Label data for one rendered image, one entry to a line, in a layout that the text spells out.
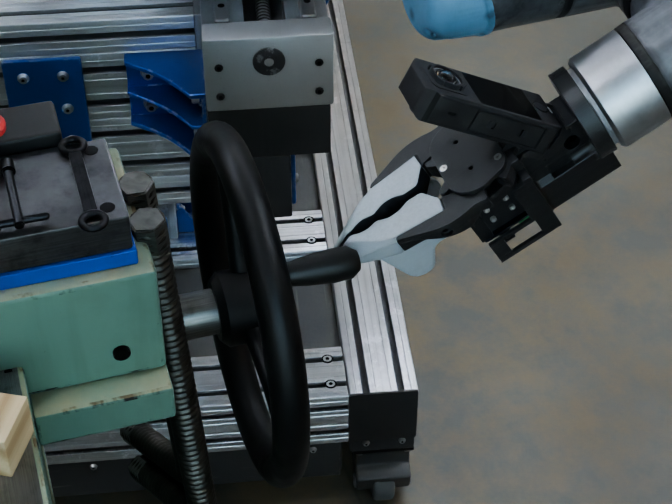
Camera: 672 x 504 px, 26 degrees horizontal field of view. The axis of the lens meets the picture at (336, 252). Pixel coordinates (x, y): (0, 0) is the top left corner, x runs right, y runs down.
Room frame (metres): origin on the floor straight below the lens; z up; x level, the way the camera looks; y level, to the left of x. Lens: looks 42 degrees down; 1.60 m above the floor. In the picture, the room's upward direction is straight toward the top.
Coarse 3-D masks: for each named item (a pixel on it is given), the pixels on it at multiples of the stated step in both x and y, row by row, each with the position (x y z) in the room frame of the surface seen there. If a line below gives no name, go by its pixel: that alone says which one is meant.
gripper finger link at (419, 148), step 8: (440, 128) 0.85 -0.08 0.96; (424, 136) 0.85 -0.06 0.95; (432, 136) 0.85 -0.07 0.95; (408, 144) 0.85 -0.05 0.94; (416, 144) 0.85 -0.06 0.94; (424, 144) 0.85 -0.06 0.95; (400, 152) 0.85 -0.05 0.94; (408, 152) 0.85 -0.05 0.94; (416, 152) 0.84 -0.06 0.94; (424, 152) 0.84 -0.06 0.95; (392, 160) 0.84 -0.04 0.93; (400, 160) 0.84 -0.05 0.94; (424, 160) 0.83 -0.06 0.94; (384, 168) 0.84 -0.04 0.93; (392, 168) 0.84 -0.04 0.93; (424, 168) 0.83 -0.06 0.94; (384, 176) 0.83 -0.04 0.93
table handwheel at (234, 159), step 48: (192, 144) 0.92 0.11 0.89; (240, 144) 0.84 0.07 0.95; (192, 192) 0.94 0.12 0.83; (240, 192) 0.79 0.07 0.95; (240, 240) 0.76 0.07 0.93; (240, 288) 0.81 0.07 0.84; (288, 288) 0.73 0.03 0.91; (192, 336) 0.79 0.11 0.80; (240, 336) 0.79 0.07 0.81; (288, 336) 0.71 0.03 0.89; (240, 384) 0.84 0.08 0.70; (288, 384) 0.69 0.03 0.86; (240, 432) 0.80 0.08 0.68; (288, 432) 0.68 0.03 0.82; (288, 480) 0.69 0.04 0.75
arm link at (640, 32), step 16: (640, 0) 0.89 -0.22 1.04; (656, 0) 0.88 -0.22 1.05; (640, 16) 0.87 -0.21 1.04; (656, 16) 0.86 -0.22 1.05; (624, 32) 0.86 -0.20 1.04; (640, 32) 0.85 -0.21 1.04; (656, 32) 0.84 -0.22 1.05; (640, 48) 0.84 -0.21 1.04; (656, 48) 0.83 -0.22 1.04; (656, 64) 0.83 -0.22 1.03; (656, 80) 0.82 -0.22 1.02
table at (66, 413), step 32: (0, 384) 0.65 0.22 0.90; (96, 384) 0.68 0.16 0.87; (128, 384) 0.68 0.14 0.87; (160, 384) 0.68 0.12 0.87; (32, 416) 0.63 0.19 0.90; (64, 416) 0.65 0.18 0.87; (96, 416) 0.66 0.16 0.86; (128, 416) 0.67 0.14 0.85; (160, 416) 0.67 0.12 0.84; (32, 448) 0.60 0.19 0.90; (0, 480) 0.57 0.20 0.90; (32, 480) 0.57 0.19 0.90
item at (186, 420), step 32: (128, 192) 0.76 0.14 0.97; (160, 224) 0.73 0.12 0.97; (160, 256) 0.73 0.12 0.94; (160, 288) 0.73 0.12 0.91; (192, 384) 0.74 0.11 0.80; (192, 416) 0.74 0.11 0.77; (160, 448) 0.85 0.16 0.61; (192, 448) 0.74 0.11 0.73; (160, 480) 0.83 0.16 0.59; (192, 480) 0.74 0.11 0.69
